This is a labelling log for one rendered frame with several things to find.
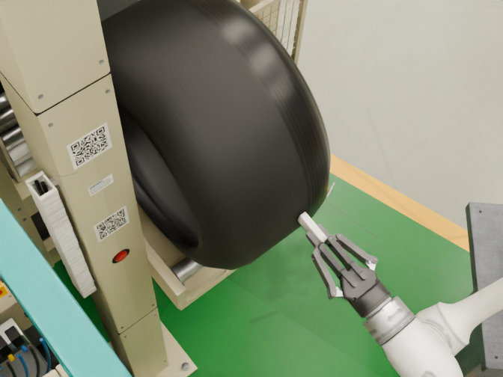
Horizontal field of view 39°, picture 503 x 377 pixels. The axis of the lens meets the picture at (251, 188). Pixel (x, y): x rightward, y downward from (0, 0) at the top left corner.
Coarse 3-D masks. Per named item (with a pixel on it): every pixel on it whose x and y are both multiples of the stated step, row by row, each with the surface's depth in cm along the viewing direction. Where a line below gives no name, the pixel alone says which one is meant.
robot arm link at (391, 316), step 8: (384, 304) 138; (392, 304) 138; (400, 304) 138; (376, 312) 138; (384, 312) 137; (392, 312) 137; (400, 312) 137; (408, 312) 138; (368, 320) 138; (376, 320) 137; (384, 320) 137; (392, 320) 136; (400, 320) 136; (408, 320) 137; (368, 328) 140; (376, 328) 138; (384, 328) 137; (392, 328) 136; (400, 328) 136; (376, 336) 138; (384, 336) 137; (392, 336) 136
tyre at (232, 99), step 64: (192, 0) 138; (128, 64) 130; (192, 64) 129; (256, 64) 131; (128, 128) 179; (192, 128) 126; (256, 128) 130; (320, 128) 139; (192, 192) 132; (256, 192) 133; (320, 192) 146; (192, 256) 159; (256, 256) 147
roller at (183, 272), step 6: (186, 258) 172; (180, 264) 171; (186, 264) 171; (192, 264) 171; (198, 264) 172; (174, 270) 170; (180, 270) 170; (186, 270) 171; (192, 270) 171; (198, 270) 173; (180, 276) 170; (186, 276) 171
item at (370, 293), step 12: (372, 276) 143; (348, 288) 141; (360, 288) 141; (372, 288) 139; (384, 288) 140; (348, 300) 141; (360, 300) 139; (372, 300) 138; (384, 300) 138; (360, 312) 140
